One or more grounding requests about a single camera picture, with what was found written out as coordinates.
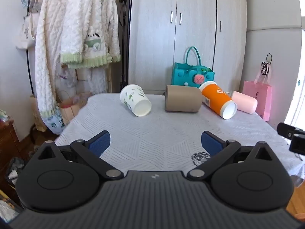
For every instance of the white paper cup green leaves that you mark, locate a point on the white paper cup green leaves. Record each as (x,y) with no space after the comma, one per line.
(133,97)

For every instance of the orange paper cup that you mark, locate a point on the orange paper cup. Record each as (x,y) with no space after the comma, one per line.
(218,100)

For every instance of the teal felt tote bag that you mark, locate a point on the teal felt tote bag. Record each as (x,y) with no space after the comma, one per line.
(184,74)

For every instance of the pink paper gift bag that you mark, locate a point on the pink paper gift bag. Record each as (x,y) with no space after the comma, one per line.
(261,90)

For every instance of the white canvas tote bag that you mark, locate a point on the white canvas tote bag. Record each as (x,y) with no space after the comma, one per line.
(26,37)

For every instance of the beige tan cup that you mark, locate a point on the beige tan cup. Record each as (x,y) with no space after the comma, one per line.
(182,99)

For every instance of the light grey wooden wardrobe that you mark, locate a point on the light grey wooden wardrobe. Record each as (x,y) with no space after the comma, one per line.
(165,32)

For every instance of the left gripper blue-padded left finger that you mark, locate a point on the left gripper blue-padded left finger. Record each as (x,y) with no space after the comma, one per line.
(91,150)

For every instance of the pink tumbler with grey lid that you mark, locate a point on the pink tumbler with grey lid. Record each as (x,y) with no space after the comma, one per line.
(244,102)

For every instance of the brown paper bag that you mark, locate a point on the brown paper bag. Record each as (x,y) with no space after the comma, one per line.
(71,105)

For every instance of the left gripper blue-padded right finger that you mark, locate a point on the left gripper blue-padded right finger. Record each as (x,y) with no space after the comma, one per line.
(220,153)

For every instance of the white fleece jacket green trim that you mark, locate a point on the white fleece jacket green trim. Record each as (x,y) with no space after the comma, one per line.
(90,34)

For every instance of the dark wooden cabinet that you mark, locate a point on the dark wooden cabinet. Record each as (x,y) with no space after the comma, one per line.
(9,144)

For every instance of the black clothes rack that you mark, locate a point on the black clothes rack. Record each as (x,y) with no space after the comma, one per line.
(33,8)

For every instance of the white door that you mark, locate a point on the white door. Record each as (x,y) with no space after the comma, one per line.
(295,115)

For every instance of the white patterned tablecloth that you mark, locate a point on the white patterned tablecloth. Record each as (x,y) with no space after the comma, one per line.
(168,141)

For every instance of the black wall hook with cords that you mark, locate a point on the black wall hook with cords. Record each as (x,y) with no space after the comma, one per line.
(266,65)

